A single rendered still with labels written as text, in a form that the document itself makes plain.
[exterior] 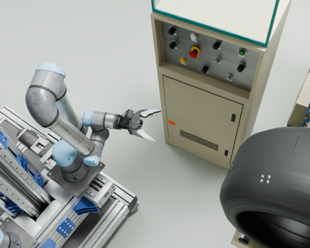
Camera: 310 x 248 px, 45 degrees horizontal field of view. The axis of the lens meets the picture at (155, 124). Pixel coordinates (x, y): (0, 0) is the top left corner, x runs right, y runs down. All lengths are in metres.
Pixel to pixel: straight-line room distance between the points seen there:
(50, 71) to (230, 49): 0.81
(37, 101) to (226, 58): 0.90
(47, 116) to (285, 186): 0.90
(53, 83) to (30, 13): 2.52
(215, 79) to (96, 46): 1.70
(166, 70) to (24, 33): 2.06
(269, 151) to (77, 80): 2.30
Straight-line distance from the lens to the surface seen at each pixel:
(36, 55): 3.58
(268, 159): 1.21
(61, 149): 1.82
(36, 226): 2.07
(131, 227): 2.60
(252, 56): 1.77
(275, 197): 1.16
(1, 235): 1.81
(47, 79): 1.53
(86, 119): 1.72
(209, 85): 1.97
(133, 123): 1.66
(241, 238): 1.62
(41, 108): 1.49
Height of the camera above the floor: 2.48
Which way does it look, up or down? 59 degrees down
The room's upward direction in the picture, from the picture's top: 9 degrees counter-clockwise
